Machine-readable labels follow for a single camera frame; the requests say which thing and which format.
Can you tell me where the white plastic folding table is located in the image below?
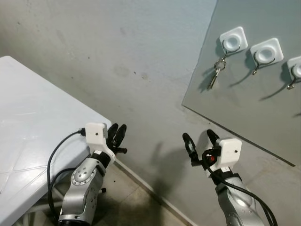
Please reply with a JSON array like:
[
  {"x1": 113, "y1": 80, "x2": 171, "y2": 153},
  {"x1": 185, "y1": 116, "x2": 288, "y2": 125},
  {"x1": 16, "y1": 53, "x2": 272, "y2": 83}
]
[{"x1": 0, "y1": 56, "x2": 112, "y2": 226}]

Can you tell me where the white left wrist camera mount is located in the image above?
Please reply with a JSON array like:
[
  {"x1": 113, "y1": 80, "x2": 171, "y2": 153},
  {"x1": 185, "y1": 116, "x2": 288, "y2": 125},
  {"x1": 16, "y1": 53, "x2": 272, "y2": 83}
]
[{"x1": 84, "y1": 122, "x2": 116, "y2": 163}]

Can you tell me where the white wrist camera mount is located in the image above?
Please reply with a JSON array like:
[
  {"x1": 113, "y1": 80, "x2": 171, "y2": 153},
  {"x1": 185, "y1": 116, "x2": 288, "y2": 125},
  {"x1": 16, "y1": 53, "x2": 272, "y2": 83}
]
[
  {"x1": 84, "y1": 122, "x2": 116, "y2": 163},
  {"x1": 216, "y1": 137, "x2": 243, "y2": 168}
]

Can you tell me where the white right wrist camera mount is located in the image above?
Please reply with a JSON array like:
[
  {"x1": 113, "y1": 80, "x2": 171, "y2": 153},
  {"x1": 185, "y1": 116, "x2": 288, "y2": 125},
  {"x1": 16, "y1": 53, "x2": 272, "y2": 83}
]
[{"x1": 216, "y1": 137, "x2": 243, "y2": 168}]

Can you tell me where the grey wall board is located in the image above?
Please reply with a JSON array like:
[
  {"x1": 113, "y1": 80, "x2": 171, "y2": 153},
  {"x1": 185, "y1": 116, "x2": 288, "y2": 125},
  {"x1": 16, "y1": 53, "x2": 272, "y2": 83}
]
[{"x1": 182, "y1": 0, "x2": 301, "y2": 167}]

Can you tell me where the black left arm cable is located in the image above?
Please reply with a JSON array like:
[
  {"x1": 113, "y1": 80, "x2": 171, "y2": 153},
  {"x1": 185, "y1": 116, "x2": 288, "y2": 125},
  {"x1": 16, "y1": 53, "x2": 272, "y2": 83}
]
[{"x1": 47, "y1": 129, "x2": 88, "y2": 222}]

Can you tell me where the silver key bunch with ring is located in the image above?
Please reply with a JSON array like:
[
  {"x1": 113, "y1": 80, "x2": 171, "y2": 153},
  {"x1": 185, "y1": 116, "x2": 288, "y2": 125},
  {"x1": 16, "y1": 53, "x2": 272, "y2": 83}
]
[{"x1": 207, "y1": 57, "x2": 228, "y2": 90}]

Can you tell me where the white square wall hook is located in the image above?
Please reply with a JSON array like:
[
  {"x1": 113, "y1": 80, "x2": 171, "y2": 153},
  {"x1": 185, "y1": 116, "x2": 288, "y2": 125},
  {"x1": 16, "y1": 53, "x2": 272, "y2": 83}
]
[
  {"x1": 250, "y1": 37, "x2": 285, "y2": 76},
  {"x1": 219, "y1": 26, "x2": 249, "y2": 61},
  {"x1": 286, "y1": 56, "x2": 301, "y2": 90}
]

